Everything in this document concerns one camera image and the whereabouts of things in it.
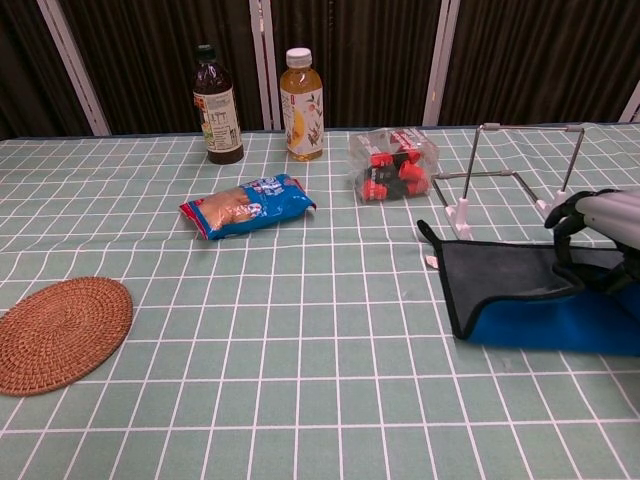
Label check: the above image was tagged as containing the yellow tea bottle white cap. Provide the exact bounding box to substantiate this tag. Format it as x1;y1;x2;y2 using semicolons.
278;47;326;162

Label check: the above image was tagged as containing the round woven rattan coaster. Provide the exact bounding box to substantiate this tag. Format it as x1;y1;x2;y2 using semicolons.
0;276;134;398

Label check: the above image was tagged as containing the dark glass bottle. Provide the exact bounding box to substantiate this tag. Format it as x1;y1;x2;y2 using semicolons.
192;43;245;165

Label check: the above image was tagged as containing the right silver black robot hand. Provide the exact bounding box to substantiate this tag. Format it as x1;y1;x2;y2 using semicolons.
543;187;640;321

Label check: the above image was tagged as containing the white partition frame post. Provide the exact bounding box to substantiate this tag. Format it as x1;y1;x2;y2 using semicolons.
618;79;640;124
34;0;111;137
422;0;461;127
248;0;282;132

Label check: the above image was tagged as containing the clear box with red items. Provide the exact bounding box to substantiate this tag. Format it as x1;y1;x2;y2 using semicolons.
348;127;440;205

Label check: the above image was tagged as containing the dark blue cloth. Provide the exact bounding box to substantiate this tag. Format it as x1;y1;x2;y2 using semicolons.
416;219;640;357

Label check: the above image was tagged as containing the blue snack bag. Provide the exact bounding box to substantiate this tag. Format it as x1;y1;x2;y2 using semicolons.
178;173;318;242

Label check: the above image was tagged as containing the wire rack with white feet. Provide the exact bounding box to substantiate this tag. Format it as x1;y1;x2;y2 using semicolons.
430;122;586;240

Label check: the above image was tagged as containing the green checked tablecloth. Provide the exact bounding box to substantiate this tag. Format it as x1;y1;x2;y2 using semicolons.
0;122;640;480

